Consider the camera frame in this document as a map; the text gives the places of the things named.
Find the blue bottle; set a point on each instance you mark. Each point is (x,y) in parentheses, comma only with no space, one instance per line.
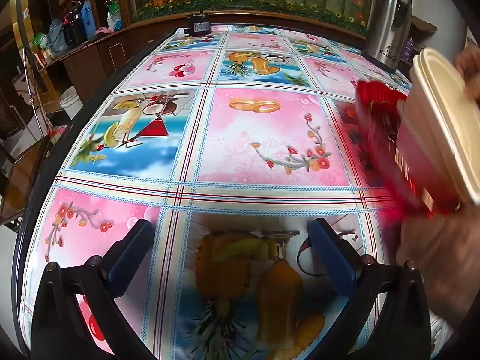
(89,18)

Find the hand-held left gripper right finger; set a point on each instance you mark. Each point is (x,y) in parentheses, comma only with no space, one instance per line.
(332,258)

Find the wooden sideboard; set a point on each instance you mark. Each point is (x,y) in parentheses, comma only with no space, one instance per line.
(97,52)

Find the black jug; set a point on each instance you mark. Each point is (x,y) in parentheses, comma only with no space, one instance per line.
(74,30)

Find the small black adapter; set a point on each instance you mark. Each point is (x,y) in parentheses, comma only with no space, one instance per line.
(198,26)

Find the wooden shelf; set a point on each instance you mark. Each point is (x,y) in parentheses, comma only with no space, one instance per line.
(423,26)

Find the large red glass plate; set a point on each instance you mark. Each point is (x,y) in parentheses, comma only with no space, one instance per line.
(375,120)

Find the cream bowl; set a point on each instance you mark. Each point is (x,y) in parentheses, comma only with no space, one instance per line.
(446,120)

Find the steel thermos jug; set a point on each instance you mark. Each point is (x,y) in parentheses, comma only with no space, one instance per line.
(386,26)

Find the person's left hand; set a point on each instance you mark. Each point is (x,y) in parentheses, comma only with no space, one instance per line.
(471,67)

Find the person's right hand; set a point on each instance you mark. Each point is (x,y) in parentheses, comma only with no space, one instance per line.
(450,262)

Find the white bucket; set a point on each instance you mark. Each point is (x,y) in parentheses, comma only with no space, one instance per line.
(70,103)

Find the green spray bottle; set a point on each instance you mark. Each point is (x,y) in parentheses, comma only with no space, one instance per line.
(115,17)

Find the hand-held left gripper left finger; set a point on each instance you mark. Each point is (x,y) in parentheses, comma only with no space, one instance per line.
(131,255)

